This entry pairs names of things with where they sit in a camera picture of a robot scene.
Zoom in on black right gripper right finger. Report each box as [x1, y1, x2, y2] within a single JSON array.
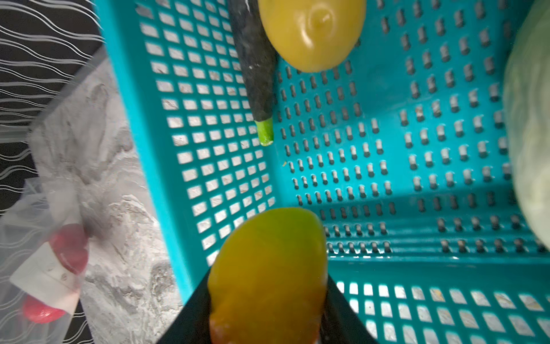
[[322, 276, 378, 344]]

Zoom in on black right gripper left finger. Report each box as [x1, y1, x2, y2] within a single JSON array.
[[157, 270, 211, 344]]

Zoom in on small orange fruit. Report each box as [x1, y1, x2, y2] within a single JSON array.
[[208, 207, 328, 343]]

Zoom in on clear zip top bag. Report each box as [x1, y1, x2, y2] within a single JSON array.
[[1, 178, 88, 343]]

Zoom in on yellow potato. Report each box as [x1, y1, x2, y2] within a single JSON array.
[[258, 0, 367, 73]]

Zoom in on teal plastic basket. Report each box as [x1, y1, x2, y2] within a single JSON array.
[[95, 1, 549, 343]]

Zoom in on dark eggplant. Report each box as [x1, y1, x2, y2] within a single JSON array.
[[228, 0, 278, 146]]

